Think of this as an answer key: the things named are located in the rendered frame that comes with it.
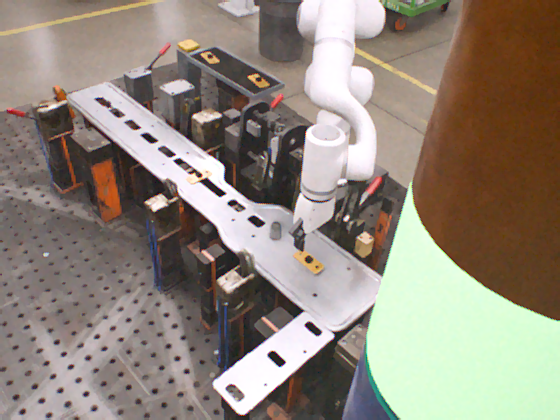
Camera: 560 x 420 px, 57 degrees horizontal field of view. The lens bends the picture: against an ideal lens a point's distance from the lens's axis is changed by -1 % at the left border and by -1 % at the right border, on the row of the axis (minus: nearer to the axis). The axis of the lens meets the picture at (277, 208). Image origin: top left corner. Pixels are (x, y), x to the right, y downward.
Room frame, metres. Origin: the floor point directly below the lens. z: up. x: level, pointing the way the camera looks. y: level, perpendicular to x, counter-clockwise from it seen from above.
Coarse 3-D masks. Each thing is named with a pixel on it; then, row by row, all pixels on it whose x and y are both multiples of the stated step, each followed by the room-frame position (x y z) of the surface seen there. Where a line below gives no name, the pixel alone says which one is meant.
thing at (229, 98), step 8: (216, 80) 1.66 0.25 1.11; (224, 88) 1.63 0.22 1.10; (232, 88) 1.60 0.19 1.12; (224, 96) 1.64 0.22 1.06; (232, 96) 1.61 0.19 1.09; (240, 96) 1.62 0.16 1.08; (224, 104) 1.64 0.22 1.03; (232, 104) 1.61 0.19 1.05; (240, 104) 1.62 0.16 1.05; (240, 112) 1.63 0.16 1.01; (224, 136) 1.64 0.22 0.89; (224, 144) 1.64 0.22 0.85; (224, 152) 1.64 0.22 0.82; (224, 160) 1.64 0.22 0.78
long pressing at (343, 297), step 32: (96, 96) 1.68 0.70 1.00; (128, 96) 1.69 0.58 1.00; (128, 128) 1.49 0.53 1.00; (160, 128) 1.50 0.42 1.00; (160, 160) 1.32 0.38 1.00; (192, 160) 1.34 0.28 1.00; (192, 192) 1.18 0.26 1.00; (224, 224) 1.05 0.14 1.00; (288, 224) 1.07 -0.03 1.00; (256, 256) 0.94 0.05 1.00; (288, 256) 0.95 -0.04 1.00; (320, 256) 0.96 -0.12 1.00; (352, 256) 0.97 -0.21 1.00; (288, 288) 0.84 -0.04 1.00; (320, 288) 0.85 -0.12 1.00; (352, 288) 0.86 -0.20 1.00; (320, 320) 0.75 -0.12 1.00; (352, 320) 0.76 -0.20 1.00
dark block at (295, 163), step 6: (294, 150) 1.27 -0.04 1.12; (300, 150) 1.27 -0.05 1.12; (294, 156) 1.24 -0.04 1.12; (300, 156) 1.24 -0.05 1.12; (294, 162) 1.24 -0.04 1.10; (300, 162) 1.22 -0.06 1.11; (288, 168) 1.25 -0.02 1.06; (294, 168) 1.24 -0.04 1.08; (300, 168) 1.22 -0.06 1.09; (294, 174) 1.24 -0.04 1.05; (294, 180) 1.24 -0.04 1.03; (288, 186) 1.25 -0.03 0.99; (294, 186) 1.23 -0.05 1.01; (288, 192) 1.25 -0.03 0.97; (294, 192) 1.23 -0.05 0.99; (288, 198) 1.25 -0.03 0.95; (288, 204) 1.25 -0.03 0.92
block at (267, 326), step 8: (272, 312) 0.78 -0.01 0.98; (280, 312) 0.78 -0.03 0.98; (264, 320) 0.76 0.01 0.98; (272, 320) 0.76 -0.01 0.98; (280, 320) 0.76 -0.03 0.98; (288, 320) 0.76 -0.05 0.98; (256, 328) 0.73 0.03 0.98; (264, 328) 0.73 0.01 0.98; (272, 328) 0.73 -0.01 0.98; (280, 328) 0.74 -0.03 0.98; (256, 336) 0.73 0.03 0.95; (264, 336) 0.71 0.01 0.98; (256, 344) 0.73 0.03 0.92; (272, 352) 0.70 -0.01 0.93; (272, 360) 0.70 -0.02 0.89; (264, 384) 0.71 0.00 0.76
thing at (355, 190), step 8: (352, 184) 1.02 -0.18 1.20; (360, 184) 1.04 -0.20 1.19; (352, 192) 1.05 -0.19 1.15; (360, 192) 1.04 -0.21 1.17; (344, 200) 1.05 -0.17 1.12; (352, 200) 1.05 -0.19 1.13; (360, 200) 1.04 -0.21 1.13; (344, 208) 1.05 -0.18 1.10; (352, 208) 1.03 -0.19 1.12; (344, 216) 1.05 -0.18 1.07; (352, 216) 1.03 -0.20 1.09
